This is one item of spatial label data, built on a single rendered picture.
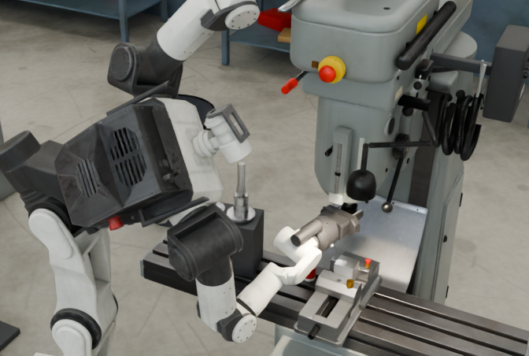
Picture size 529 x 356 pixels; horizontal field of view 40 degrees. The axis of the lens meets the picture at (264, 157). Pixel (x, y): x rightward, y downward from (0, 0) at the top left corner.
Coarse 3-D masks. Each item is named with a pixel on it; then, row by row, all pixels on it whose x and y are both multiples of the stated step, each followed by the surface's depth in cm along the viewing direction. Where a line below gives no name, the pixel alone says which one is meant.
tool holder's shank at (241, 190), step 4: (240, 164) 220; (244, 164) 220; (240, 168) 220; (244, 168) 221; (240, 172) 221; (244, 172) 222; (240, 176) 222; (244, 176) 222; (240, 180) 222; (244, 180) 223; (240, 184) 223; (244, 184) 224; (236, 188) 225; (240, 188) 224; (244, 188) 224; (236, 192) 225; (240, 192) 224; (244, 192) 225
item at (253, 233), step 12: (216, 204) 234; (228, 204) 236; (228, 216) 228; (252, 216) 228; (240, 228) 225; (252, 228) 225; (252, 240) 226; (240, 252) 229; (252, 252) 228; (240, 264) 232; (252, 264) 231; (252, 276) 233
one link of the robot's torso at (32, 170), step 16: (16, 144) 175; (32, 144) 178; (48, 144) 182; (0, 160) 175; (16, 160) 175; (32, 160) 175; (48, 160) 177; (16, 176) 176; (32, 176) 175; (48, 176) 174; (32, 192) 178; (48, 192) 176
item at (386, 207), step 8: (400, 136) 197; (408, 136) 198; (392, 152) 198; (400, 152) 196; (400, 160) 198; (400, 168) 197; (392, 184) 197; (392, 192) 196; (384, 208) 195; (392, 208) 195
